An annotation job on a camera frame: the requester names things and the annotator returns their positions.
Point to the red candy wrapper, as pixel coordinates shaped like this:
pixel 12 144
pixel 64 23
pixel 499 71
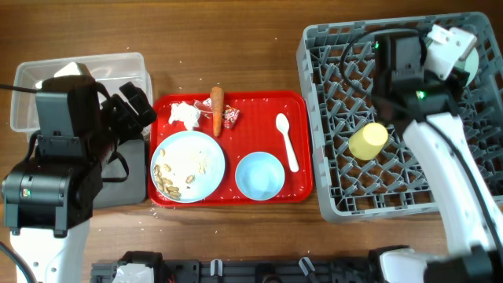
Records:
pixel 230 114

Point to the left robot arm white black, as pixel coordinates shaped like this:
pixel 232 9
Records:
pixel 46 247

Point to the grey dishwasher rack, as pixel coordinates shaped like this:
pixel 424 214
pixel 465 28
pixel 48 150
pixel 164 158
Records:
pixel 336 67

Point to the black plastic bin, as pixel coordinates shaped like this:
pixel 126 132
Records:
pixel 129 177

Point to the light blue plate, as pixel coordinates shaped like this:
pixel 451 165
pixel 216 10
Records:
pixel 216 164

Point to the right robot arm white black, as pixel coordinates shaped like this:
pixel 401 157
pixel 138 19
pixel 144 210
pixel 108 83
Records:
pixel 415 88

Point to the clear plastic bin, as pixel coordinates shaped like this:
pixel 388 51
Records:
pixel 112 70

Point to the white tissue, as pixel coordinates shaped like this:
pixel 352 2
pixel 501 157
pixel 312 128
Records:
pixel 187 114

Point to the pale green bowl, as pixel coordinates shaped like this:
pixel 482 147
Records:
pixel 471 65

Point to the light blue bowl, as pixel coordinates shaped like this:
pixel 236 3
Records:
pixel 260 176

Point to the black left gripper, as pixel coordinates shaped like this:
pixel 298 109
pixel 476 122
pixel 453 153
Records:
pixel 131 123

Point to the peanuts on plate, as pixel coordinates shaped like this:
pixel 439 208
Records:
pixel 176 174

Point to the yellow plastic cup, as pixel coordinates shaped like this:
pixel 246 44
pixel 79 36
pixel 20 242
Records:
pixel 366 143

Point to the red plastic tray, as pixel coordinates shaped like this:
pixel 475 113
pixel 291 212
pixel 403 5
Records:
pixel 255 130

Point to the orange carrot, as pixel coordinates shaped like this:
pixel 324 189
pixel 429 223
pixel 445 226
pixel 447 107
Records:
pixel 217 105

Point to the white plastic spoon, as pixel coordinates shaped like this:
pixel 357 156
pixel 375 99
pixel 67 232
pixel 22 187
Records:
pixel 283 126

